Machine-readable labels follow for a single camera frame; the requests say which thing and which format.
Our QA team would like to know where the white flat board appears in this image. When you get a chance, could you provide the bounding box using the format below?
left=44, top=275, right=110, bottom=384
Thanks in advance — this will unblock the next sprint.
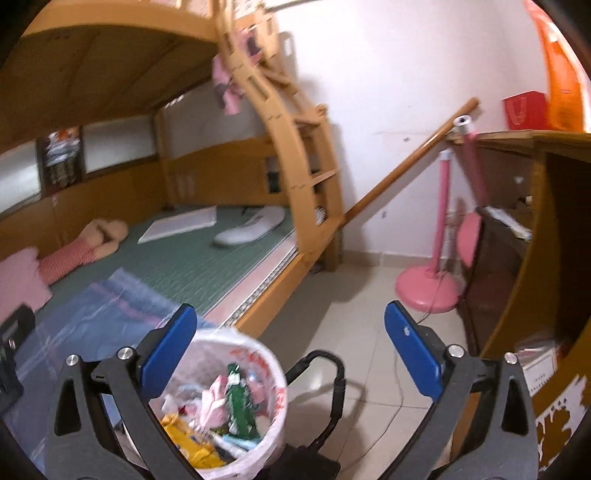
left=137, top=206, right=218, bottom=244

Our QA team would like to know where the white bin with plastic liner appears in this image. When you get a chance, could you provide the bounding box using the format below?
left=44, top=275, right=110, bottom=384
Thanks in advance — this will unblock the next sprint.
left=148, top=325, right=289, bottom=480

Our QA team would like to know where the dark green snack bag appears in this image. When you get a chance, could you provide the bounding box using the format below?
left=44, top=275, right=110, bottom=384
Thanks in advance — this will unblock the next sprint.
left=225, top=364, right=259, bottom=437

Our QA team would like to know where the blue plaid blanket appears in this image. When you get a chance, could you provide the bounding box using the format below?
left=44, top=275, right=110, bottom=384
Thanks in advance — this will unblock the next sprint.
left=9, top=268, right=218, bottom=462

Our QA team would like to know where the stack of books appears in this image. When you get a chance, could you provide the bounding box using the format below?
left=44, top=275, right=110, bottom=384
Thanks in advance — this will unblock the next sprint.
left=39, top=127, right=84, bottom=188

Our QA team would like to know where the orange plastic bag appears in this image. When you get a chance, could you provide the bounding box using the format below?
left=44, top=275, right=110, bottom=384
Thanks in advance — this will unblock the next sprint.
left=524, top=0, right=591, bottom=132

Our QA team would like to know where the long wooden pole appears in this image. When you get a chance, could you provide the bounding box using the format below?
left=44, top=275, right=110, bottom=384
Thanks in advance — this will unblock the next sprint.
left=344, top=97, right=481, bottom=222

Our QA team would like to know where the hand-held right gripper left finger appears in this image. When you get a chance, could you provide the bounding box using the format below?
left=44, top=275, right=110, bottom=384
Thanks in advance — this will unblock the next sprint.
left=44, top=302, right=199, bottom=480

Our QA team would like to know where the pink floor stand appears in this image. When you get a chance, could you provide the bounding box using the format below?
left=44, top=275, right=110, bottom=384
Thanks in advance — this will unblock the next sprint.
left=394, top=150, right=465, bottom=315

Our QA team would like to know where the white cardboard box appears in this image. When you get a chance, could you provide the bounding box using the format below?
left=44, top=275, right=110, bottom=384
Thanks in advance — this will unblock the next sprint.
left=519, top=344, right=573, bottom=398

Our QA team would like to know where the pink disc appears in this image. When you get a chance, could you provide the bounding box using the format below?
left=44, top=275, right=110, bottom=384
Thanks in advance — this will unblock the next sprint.
left=457, top=212, right=483, bottom=271

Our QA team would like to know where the white handheld appliance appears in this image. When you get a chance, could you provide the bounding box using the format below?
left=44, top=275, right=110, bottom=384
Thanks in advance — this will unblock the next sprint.
left=212, top=206, right=286, bottom=247

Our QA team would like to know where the red box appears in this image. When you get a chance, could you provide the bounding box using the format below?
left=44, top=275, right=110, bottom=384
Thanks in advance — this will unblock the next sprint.
left=502, top=91, right=550, bottom=131

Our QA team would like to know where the frosted glass window panel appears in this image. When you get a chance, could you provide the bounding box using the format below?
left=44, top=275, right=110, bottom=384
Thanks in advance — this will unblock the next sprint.
left=84, top=113, right=155, bottom=178
left=0, top=154, right=41, bottom=217

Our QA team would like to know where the red striped stuffed doll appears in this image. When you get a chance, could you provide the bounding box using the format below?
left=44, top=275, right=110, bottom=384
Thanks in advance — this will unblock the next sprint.
left=39, top=219, right=130, bottom=284

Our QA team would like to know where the pink pole with white cap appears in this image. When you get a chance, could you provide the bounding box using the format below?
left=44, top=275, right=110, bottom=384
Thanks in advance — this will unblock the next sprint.
left=452, top=116, right=490, bottom=208

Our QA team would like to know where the pink hanging garment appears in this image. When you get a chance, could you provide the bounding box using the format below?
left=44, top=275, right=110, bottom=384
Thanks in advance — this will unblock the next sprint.
left=211, top=28, right=259, bottom=116

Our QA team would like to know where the wooden desk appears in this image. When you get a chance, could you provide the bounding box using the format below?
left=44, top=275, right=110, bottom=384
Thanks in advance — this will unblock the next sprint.
left=450, top=129, right=591, bottom=472

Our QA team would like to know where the black curved frame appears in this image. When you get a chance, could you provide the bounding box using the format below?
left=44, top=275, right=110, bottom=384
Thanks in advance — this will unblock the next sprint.
left=283, top=350, right=347, bottom=480

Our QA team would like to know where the pink pillow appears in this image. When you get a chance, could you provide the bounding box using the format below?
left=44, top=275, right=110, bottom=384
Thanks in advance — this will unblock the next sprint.
left=0, top=247, right=52, bottom=319

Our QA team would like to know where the yellow snack wrapper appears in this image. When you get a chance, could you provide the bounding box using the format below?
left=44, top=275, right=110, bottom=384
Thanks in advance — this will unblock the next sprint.
left=161, top=413, right=218, bottom=467

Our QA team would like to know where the wooden bunk bed frame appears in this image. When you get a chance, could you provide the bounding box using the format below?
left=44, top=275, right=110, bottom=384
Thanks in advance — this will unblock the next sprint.
left=0, top=0, right=345, bottom=340

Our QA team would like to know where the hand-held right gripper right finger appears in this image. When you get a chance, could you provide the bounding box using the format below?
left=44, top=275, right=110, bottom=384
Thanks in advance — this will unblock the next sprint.
left=384, top=300, right=540, bottom=480

